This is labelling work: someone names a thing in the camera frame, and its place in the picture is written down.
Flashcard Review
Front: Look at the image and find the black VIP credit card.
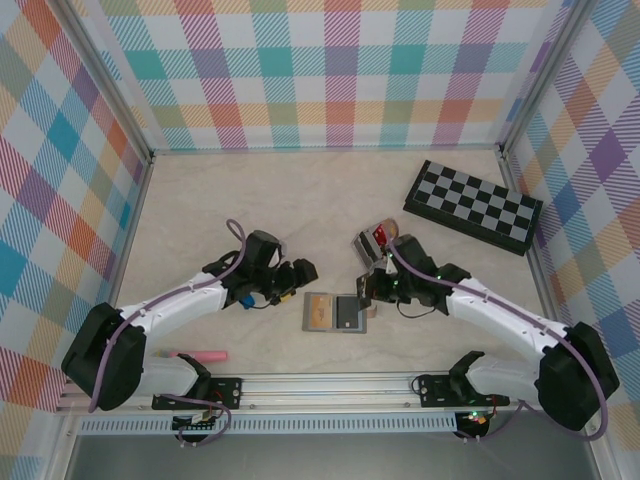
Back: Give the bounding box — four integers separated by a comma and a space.
336, 295, 364, 330

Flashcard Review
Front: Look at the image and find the grey leather card holder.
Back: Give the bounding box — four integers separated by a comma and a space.
301, 291, 381, 335

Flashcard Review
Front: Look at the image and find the orange credit card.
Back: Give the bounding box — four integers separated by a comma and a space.
309, 295, 336, 330

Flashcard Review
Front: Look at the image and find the pink cylinder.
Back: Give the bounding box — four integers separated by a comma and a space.
158, 348, 229, 364

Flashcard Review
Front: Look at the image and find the black grey folded chessboard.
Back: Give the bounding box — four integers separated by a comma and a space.
402, 159, 545, 257

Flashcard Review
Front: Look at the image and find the small circuit board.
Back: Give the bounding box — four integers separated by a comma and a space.
457, 408, 494, 430
172, 412, 221, 434

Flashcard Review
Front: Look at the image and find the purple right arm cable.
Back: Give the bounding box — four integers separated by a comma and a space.
389, 242, 610, 444

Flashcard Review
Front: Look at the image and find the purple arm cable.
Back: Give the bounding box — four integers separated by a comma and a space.
389, 242, 610, 444
87, 218, 251, 449

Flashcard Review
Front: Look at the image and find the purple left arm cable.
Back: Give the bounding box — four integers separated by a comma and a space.
87, 218, 251, 449

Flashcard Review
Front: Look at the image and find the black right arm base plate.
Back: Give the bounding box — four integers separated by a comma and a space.
416, 373, 511, 409

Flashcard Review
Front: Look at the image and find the wide aluminium mounting rail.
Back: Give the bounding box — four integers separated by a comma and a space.
54, 367, 609, 414

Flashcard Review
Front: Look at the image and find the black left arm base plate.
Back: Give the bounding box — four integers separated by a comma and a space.
151, 377, 245, 410

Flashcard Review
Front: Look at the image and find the aluminium frame rail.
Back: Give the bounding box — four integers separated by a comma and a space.
84, 154, 156, 376
497, 149, 559, 334

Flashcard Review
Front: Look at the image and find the slotted grey cable duct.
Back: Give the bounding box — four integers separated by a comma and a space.
78, 417, 459, 435

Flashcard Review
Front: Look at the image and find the aluminium frame post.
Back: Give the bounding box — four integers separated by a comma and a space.
497, 0, 576, 156
62, 0, 156, 166

